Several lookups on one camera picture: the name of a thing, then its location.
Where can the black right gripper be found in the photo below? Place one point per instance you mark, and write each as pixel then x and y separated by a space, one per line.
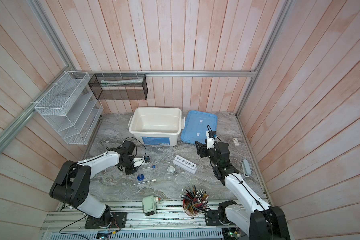
pixel 202 148

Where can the white test tube rack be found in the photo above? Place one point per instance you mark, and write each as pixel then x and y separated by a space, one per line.
pixel 185 164

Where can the green white box device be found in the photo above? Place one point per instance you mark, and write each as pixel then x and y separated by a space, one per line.
pixel 150 205

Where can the aluminium horizontal wall rail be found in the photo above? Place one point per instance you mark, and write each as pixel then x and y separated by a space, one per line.
pixel 212 73

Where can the small blue bottle cap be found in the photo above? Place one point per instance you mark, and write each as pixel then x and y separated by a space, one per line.
pixel 140 177

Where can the cup of coloured pencils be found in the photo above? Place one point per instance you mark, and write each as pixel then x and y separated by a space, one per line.
pixel 194 201

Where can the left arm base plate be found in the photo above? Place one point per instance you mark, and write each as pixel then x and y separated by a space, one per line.
pixel 110 219

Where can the blue plastic bin lid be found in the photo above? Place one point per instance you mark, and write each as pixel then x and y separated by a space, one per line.
pixel 196 126

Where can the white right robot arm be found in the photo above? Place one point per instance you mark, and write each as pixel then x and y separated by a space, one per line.
pixel 256 218

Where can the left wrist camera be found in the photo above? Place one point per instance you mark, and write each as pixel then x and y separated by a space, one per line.
pixel 138 162

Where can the small glass dish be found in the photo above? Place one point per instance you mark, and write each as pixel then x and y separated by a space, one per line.
pixel 171 169

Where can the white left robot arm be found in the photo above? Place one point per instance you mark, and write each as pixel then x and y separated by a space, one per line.
pixel 72 183

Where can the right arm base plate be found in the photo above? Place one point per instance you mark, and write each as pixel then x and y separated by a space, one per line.
pixel 213 218

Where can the white wire wall rack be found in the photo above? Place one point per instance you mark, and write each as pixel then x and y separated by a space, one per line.
pixel 71 110

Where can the black mesh wall shelf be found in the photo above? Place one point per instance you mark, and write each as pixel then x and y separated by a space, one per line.
pixel 108 87

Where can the large clear petri dish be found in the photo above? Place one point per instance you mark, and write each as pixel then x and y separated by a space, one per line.
pixel 183 179

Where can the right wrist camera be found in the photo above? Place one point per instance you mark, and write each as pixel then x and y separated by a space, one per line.
pixel 211 139

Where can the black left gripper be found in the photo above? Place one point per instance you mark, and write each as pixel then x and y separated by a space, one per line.
pixel 129 171

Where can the blue capped test tube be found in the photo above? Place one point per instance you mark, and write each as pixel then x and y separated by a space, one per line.
pixel 150 167

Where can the white plastic storage bin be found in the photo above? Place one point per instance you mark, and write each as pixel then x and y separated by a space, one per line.
pixel 157 126

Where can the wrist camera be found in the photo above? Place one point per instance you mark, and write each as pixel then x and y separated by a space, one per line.
pixel 138 162
pixel 211 139

